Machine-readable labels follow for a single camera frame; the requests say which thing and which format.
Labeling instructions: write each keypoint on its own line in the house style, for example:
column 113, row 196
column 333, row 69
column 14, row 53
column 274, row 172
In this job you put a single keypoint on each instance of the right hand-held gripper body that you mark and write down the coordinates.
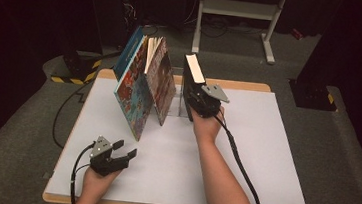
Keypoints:
column 207, row 104

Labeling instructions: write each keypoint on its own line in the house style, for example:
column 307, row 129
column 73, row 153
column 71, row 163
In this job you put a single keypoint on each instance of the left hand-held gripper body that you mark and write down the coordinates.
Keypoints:
column 101, row 158

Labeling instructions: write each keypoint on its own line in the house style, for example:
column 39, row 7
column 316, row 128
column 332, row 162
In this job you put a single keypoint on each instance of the black hardcover book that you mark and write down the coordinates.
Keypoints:
column 187, row 89

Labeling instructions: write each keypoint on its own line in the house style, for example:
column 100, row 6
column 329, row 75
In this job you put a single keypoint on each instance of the clear acrylic book rack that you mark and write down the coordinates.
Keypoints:
column 177, row 98

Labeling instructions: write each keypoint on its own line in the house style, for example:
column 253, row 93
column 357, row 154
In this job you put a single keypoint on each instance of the purple cover book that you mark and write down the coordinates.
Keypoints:
column 164, row 83

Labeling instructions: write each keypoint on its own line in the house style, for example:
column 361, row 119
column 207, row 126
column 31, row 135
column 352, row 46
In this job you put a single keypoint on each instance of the thin colourful picture book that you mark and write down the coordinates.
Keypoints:
column 133, row 104

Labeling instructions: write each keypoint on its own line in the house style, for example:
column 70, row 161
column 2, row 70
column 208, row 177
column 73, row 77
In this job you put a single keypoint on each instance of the person's right hand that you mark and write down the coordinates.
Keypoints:
column 206, row 129

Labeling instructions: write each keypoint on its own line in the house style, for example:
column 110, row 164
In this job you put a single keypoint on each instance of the person's left hand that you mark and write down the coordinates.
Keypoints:
column 97, row 184

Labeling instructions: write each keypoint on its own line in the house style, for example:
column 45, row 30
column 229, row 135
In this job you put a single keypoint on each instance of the black stand base yellow stripe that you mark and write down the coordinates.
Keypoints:
column 313, row 96
column 75, row 68

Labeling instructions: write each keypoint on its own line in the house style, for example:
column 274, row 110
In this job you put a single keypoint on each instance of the white metal stand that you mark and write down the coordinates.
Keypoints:
column 238, row 8

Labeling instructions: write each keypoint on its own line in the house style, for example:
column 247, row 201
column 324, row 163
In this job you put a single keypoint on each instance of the small red object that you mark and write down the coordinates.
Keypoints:
column 297, row 34

